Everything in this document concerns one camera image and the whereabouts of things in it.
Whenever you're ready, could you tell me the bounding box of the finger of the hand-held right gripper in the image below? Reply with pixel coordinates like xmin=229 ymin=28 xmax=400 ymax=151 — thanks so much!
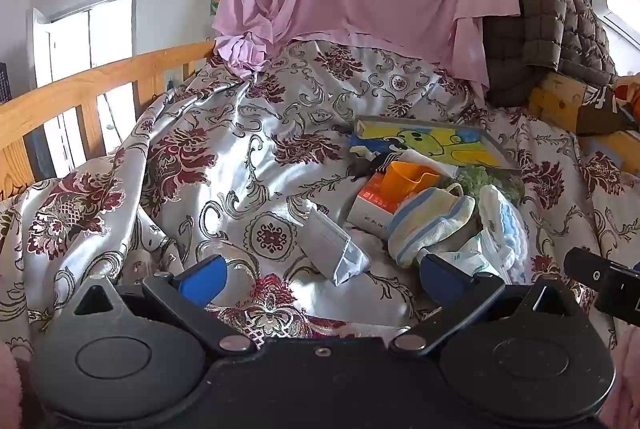
xmin=564 ymin=247 xmax=609 ymax=291

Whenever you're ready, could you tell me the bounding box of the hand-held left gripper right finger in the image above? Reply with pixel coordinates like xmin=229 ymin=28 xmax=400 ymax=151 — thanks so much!
xmin=390 ymin=254 xmax=583 ymax=357

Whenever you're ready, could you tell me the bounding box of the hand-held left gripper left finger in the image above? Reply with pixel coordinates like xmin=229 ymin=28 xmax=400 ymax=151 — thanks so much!
xmin=62 ymin=254 xmax=258 ymax=357

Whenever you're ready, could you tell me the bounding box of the white printed plastic packet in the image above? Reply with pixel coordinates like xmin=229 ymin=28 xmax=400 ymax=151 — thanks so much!
xmin=424 ymin=229 xmax=516 ymax=284

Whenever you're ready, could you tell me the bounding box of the yellow blue striped cloth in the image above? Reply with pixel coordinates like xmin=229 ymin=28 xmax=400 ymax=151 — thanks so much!
xmin=388 ymin=183 xmax=477 ymax=269

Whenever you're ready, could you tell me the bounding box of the pink fuzzy garment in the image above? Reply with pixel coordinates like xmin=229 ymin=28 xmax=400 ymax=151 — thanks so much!
xmin=611 ymin=324 xmax=640 ymax=429
xmin=0 ymin=343 xmax=32 ymax=429

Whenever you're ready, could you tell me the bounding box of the orange white cardboard box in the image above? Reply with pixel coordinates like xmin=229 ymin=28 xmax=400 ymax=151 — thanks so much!
xmin=346 ymin=173 xmax=403 ymax=241

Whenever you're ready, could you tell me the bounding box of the bag of green leaves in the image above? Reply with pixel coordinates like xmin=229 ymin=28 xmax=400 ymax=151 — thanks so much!
xmin=449 ymin=166 xmax=523 ymax=206

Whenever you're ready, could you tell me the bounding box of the orange plastic cup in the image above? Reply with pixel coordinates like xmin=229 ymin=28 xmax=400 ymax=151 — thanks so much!
xmin=381 ymin=160 xmax=441 ymax=211

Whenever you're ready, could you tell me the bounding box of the white blue milk carton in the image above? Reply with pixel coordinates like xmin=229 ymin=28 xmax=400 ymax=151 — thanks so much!
xmin=299 ymin=208 xmax=372 ymax=288

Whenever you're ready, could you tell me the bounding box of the small black object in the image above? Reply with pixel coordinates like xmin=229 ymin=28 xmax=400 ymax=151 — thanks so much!
xmin=349 ymin=152 xmax=397 ymax=182

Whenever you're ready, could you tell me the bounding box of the yellow blue picture board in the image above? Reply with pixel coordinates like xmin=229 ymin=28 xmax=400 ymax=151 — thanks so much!
xmin=349 ymin=116 xmax=518 ymax=171

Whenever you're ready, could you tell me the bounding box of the floral satin blanket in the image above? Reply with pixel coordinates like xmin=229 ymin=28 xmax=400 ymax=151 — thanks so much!
xmin=0 ymin=36 xmax=640 ymax=360

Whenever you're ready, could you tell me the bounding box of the brown cloth with white letters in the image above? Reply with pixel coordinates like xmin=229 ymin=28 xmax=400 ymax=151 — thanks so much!
xmin=576 ymin=84 xmax=638 ymax=136

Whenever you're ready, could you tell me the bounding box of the pile of colourful clothes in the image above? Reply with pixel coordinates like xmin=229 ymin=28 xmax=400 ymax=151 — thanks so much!
xmin=614 ymin=73 xmax=640 ymax=102

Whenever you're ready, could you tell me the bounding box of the brown quilted jacket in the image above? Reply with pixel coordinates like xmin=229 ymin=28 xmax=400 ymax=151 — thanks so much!
xmin=482 ymin=0 xmax=619 ymax=108

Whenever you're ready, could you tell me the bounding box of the white air conditioner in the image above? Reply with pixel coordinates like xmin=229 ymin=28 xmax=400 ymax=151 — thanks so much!
xmin=591 ymin=0 xmax=640 ymax=47

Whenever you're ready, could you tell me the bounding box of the white glass door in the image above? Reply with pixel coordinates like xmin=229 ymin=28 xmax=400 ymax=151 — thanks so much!
xmin=31 ymin=0 xmax=137 ymax=172

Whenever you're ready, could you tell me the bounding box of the wooden bed rail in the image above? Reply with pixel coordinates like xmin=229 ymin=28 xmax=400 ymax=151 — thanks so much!
xmin=0 ymin=40 xmax=217 ymax=200

